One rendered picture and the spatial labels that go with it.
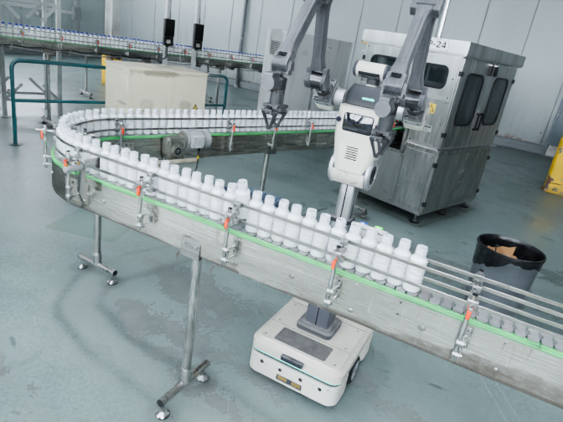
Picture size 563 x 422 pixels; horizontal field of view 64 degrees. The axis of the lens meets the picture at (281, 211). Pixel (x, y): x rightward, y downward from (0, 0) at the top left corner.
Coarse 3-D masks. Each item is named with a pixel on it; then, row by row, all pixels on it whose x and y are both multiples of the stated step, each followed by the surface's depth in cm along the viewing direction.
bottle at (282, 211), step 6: (282, 204) 172; (288, 204) 173; (276, 210) 173; (282, 210) 172; (288, 210) 174; (282, 216) 172; (276, 222) 173; (282, 222) 173; (276, 228) 174; (282, 228) 174; (276, 240) 176; (282, 240) 176
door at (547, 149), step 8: (560, 104) 1122; (560, 112) 1128; (560, 120) 1132; (552, 128) 1143; (560, 128) 1136; (552, 136) 1149; (560, 136) 1140; (552, 144) 1153; (544, 152) 1165; (552, 152) 1157
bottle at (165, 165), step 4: (164, 164) 194; (168, 164) 196; (164, 168) 195; (168, 168) 196; (160, 172) 195; (164, 172) 195; (168, 172) 196; (164, 176) 195; (160, 180) 196; (164, 180) 196; (160, 184) 197; (164, 184) 197; (160, 188) 197; (164, 188) 197; (160, 196) 199; (164, 196) 199
